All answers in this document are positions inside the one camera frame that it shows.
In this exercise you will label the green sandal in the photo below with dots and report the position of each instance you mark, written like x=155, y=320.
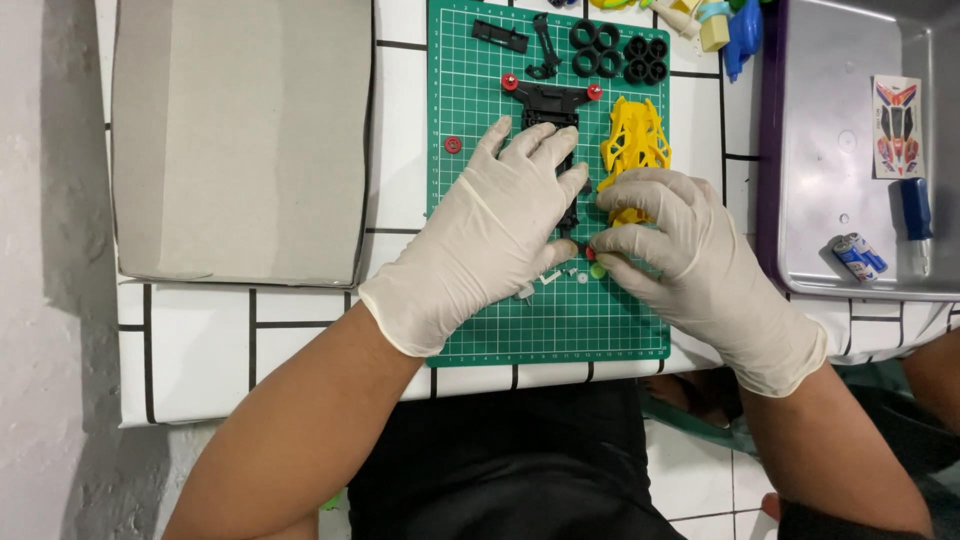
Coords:
x=712, y=435

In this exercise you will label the blue plastic toy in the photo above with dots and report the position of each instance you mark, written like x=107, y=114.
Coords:
x=744, y=34

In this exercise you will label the beige plastic toy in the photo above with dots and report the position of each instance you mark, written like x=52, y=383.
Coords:
x=694, y=21

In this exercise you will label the black curved plastic part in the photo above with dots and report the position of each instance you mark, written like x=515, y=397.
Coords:
x=547, y=52

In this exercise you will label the black rectangular plastic part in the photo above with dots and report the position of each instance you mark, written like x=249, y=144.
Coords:
x=499, y=35

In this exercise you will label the blue white battery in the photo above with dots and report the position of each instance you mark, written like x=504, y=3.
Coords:
x=855, y=261
x=870, y=251

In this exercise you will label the yellow plastic toy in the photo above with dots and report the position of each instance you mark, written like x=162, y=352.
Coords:
x=611, y=3

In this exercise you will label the person's left hand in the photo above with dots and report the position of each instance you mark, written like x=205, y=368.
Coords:
x=480, y=240

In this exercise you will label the toy car sticker sheet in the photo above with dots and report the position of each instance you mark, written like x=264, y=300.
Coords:
x=898, y=127

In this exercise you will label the green cutting mat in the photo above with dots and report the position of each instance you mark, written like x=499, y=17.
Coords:
x=480, y=90

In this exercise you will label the yellow toy car body shell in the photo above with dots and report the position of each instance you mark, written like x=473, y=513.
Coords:
x=634, y=139

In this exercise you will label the black plastic wheel rim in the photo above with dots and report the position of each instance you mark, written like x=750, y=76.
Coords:
x=657, y=72
x=658, y=49
x=636, y=47
x=636, y=71

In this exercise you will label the silver metal tray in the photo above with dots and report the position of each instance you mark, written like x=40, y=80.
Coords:
x=825, y=150

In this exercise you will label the person's black clothing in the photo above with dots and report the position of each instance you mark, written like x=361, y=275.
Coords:
x=510, y=465

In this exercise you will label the small green gear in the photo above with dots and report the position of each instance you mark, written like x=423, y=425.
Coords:
x=598, y=271

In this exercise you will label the grey cardboard box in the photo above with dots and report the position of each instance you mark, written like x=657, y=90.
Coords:
x=240, y=142

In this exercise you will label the black rubber tyre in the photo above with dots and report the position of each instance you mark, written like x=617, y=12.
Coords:
x=581, y=34
x=608, y=35
x=610, y=64
x=585, y=63

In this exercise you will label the black toy car chassis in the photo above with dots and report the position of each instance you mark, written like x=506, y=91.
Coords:
x=551, y=101

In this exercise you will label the white black-lined table cover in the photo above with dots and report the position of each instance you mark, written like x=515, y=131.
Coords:
x=195, y=352

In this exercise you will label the small white plastic part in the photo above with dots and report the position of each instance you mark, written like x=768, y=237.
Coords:
x=550, y=277
x=525, y=292

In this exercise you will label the person's right hand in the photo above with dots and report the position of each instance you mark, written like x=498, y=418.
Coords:
x=697, y=277

